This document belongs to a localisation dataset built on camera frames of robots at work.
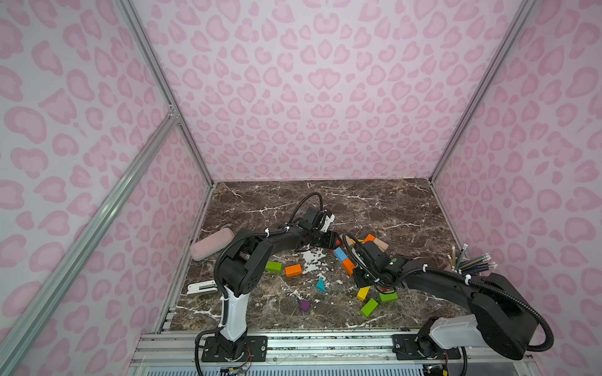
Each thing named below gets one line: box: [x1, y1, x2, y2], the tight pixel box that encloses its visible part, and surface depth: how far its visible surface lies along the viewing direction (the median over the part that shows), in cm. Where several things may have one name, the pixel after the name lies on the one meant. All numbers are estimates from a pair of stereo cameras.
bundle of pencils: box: [446, 243, 498, 275], surface depth 80 cm
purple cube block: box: [300, 299, 311, 312], surface depth 83 cm
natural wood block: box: [373, 237, 390, 254], surface depth 97 cm
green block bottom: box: [360, 297, 379, 318], surface depth 82 cm
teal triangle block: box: [315, 277, 327, 294], surface depth 87 cm
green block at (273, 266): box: [265, 260, 283, 274], surface depth 91 cm
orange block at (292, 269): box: [284, 263, 302, 279], surface depth 90 cm
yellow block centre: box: [355, 285, 371, 302], surface depth 83 cm
